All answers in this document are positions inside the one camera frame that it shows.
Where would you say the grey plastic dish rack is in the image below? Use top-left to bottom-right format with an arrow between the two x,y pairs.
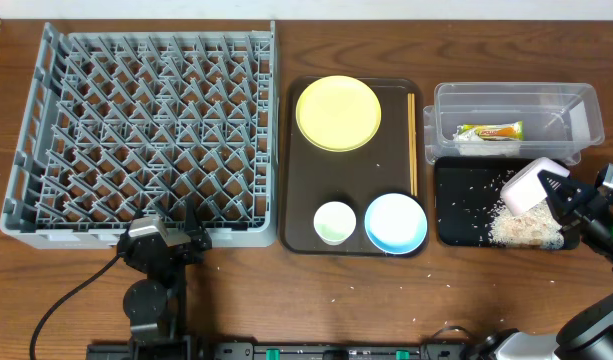
0,24 -> 279,249

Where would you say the pile of rice waste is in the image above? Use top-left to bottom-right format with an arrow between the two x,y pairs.
488,200 -> 564,249

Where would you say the wooden chopstick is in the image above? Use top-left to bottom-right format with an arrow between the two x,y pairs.
407,93 -> 418,196
408,93 -> 418,196

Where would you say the clear plastic bin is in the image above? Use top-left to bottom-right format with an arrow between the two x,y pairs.
423,82 -> 605,165

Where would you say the yellow round plate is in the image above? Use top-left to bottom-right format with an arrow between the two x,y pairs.
295,75 -> 382,152

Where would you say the dark brown serving tray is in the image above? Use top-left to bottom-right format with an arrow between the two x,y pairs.
278,76 -> 426,257

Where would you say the light blue bowl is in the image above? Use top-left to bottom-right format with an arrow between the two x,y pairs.
364,193 -> 428,255

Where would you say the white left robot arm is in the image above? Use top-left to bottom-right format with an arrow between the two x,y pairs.
117,200 -> 212,357

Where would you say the food wrapper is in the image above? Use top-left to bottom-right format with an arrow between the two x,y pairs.
453,121 -> 524,141

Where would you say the black waste tray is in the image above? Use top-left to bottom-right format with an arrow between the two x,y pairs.
435,157 -> 580,250

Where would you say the pale green cup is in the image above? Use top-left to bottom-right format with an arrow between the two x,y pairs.
313,201 -> 357,246

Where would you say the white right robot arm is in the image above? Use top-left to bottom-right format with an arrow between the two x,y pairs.
461,164 -> 613,360

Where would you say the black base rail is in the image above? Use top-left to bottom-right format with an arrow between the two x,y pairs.
85,342 -> 470,360

